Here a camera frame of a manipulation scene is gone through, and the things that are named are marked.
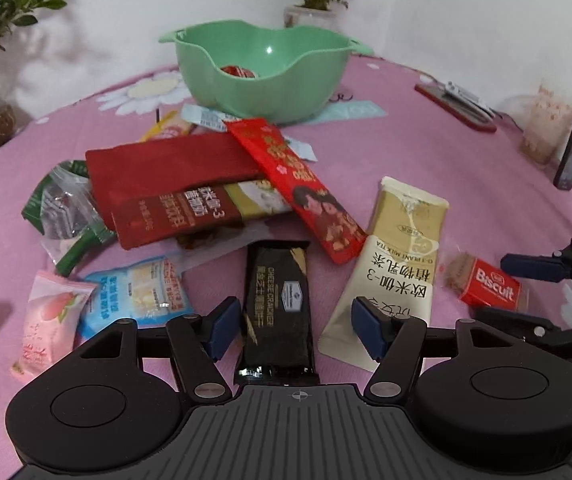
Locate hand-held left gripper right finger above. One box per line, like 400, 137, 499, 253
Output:
350, 296, 512, 406

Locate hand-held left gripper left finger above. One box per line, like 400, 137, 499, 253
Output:
78, 296, 244, 406

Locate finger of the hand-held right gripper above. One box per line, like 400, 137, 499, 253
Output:
500, 236, 572, 288
475, 305, 572, 368

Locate red biscuit packet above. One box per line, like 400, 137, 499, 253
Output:
443, 252, 529, 311

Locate black cracker packet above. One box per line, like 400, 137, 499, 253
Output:
233, 240, 319, 388

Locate dark red and cream sachet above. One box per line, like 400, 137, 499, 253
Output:
111, 180, 299, 251

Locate long red printed packet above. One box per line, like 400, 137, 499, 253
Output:
226, 117, 369, 266

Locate pink peach candy packet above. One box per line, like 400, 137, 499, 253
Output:
10, 269, 98, 378

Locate green plastic bowl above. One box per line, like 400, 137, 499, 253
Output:
158, 19, 374, 126

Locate clear dried fruit packet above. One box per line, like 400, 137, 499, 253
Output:
168, 225, 254, 273

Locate blue and white snack packet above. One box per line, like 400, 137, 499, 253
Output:
76, 255, 194, 341

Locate cream floral container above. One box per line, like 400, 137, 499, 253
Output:
520, 79, 572, 165

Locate pink floral tablecloth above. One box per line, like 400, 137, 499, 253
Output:
0, 54, 572, 411

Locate large dark red pouch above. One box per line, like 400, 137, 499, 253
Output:
85, 132, 267, 221

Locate red phone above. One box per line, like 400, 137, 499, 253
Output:
414, 82, 498, 134

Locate small white device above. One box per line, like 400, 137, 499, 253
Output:
443, 80, 494, 116

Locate green and clear snack packet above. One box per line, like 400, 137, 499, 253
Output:
21, 160, 117, 278

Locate yellow stick packet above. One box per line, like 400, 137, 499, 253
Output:
138, 110, 202, 142

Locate light blue stick sachet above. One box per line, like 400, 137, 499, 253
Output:
181, 104, 317, 162

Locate round red snack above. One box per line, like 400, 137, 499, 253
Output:
218, 64, 257, 81

